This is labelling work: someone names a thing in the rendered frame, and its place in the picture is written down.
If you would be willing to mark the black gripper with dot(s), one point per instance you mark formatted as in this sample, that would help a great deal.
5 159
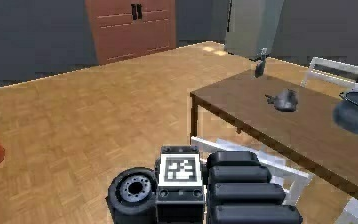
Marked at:
133 191

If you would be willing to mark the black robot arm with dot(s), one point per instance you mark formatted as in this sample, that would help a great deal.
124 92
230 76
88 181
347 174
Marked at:
240 193

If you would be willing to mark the brown wooden dining table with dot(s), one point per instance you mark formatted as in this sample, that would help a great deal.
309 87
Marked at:
287 130

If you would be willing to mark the red-brown wooden cupboard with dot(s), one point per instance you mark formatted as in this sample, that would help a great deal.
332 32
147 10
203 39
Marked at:
133 30

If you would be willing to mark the grey kettle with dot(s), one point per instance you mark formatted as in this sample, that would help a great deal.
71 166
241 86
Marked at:
285 100

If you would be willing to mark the dark pepper mill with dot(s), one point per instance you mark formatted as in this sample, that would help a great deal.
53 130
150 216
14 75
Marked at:
260 66

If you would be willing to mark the grey fridge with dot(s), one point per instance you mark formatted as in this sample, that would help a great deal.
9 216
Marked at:
253 26

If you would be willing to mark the dark grey-blue pot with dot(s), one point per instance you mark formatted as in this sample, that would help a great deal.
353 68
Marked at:
353 113

